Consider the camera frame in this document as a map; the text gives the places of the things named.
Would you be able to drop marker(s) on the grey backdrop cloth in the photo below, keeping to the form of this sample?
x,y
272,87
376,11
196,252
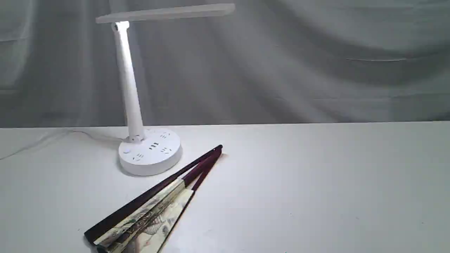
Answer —
x,y
270,61

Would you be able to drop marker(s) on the white desk lamp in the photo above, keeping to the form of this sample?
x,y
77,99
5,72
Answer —
x,y
148,152

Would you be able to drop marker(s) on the painted paper folding fan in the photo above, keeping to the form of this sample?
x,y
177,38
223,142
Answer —
x,y
145,223

